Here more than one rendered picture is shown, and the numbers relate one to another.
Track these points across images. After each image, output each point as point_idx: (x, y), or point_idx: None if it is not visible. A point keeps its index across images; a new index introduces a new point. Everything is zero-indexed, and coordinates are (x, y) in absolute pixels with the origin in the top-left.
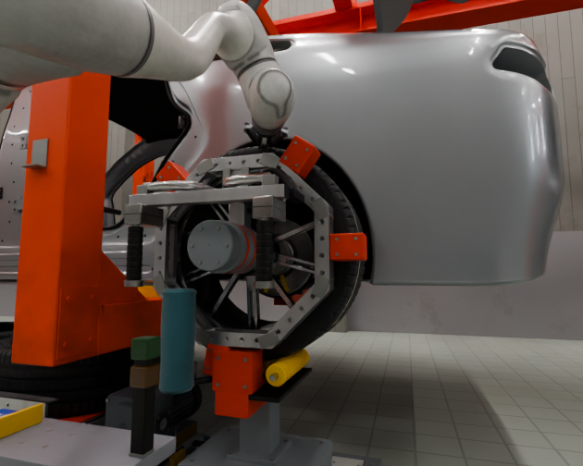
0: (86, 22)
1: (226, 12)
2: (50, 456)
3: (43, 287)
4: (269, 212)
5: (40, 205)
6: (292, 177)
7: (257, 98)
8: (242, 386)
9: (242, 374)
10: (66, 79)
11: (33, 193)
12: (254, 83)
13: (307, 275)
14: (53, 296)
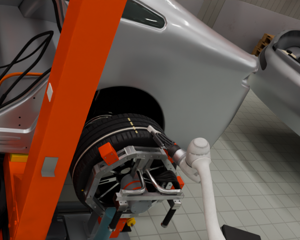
0: None
1: (205, 158)
2: None
3: (41, 222)
4: (178, 208)
5: (45, 189)
6: (169, 165)
7: (196, 182)
8: (119, 230)
9: (120, 226)
10: (80, 126)
11: (40, 183)
12: (199, 179)
13: None
14: (47, 225)
